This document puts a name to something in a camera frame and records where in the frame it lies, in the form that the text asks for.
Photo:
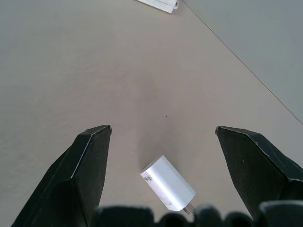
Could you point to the white object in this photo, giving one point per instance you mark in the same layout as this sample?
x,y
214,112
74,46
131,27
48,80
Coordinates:
x,y
163,4

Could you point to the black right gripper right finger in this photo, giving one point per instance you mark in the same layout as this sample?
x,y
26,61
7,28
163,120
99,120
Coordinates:
x,y
255,170

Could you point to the white plug adapter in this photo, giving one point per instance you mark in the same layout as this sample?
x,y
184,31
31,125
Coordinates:
x,y
168,183

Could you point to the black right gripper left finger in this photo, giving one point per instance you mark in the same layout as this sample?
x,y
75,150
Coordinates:
x,y
78,175

